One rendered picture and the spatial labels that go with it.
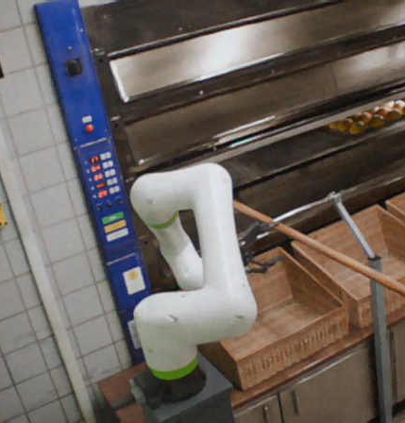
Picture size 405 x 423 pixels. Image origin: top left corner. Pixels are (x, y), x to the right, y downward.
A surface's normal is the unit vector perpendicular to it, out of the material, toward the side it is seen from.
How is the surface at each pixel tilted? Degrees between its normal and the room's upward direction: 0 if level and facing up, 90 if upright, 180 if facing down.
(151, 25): 92
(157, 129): 70
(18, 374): 90
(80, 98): 90
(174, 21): 94
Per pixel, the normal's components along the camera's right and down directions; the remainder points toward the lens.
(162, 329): 0.04, 0.35
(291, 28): 0.36, -0.07
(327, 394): 0.45, 0.26
